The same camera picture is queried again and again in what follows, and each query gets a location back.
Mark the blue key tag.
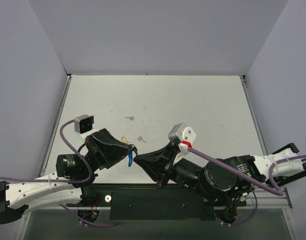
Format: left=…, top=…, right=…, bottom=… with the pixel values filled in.
left=128, top=151, right=133, bottom=167

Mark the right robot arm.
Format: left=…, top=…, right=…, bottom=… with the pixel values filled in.
left=133, top=140, right=306, bottom=206

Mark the loose silver key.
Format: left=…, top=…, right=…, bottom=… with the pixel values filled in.
left=124, top=116, right=135, bottom=121
left=137, top=136, right=147, bottom=143

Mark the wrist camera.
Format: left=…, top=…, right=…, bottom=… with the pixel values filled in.
left=167, top=122, right=198, bottom=166
left=73, top=114, right=98, bottom=141

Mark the loose silver key centre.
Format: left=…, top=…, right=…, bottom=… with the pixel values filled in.
left=137, top=136, right=147, bottom=143

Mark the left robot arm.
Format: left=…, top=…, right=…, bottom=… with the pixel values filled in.
left=0, top=128, right=138, bottom=225

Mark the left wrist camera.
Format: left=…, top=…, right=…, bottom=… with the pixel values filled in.
left=73, top=114, right=98, bottom=141

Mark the loose silver key rear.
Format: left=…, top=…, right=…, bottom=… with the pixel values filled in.
left=124, top=116, right=135, bottom=121

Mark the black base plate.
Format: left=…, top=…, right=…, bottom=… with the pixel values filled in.
left=60, top=183, right=244, bottom=222

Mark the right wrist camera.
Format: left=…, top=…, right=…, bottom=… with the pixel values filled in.
left=167, top=122, right=198, bottom=166

